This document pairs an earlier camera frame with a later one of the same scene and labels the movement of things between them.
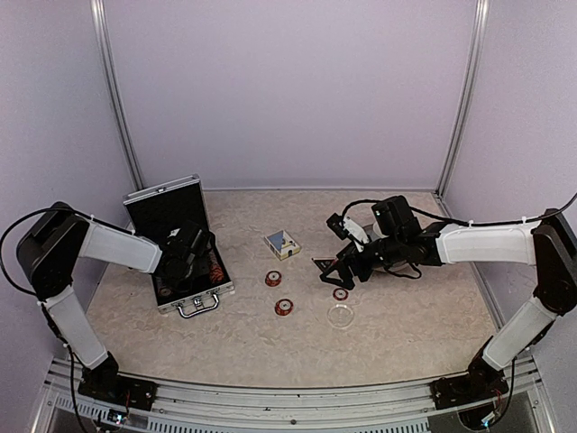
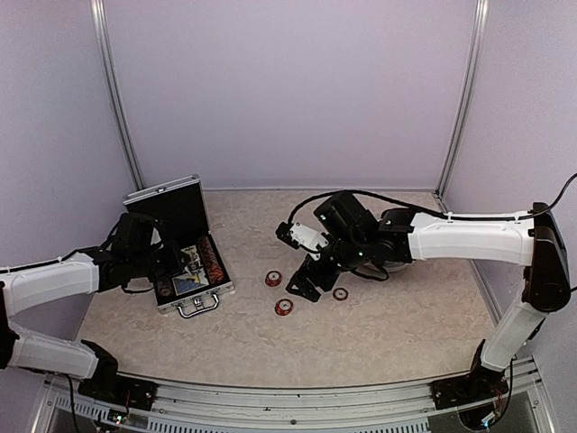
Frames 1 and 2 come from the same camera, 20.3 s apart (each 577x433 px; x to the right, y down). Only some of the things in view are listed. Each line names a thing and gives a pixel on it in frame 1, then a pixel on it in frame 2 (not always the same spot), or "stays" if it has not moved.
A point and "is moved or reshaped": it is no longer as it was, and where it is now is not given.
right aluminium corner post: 466,95 stays
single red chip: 340,294 stays
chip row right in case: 215,271 stays
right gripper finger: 350,256 → 323,274
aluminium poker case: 190,277 stays
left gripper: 201,258 → 176,261
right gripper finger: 346,276 → 300,285
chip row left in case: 165,291 stays
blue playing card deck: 282,244 is moved or reshaped
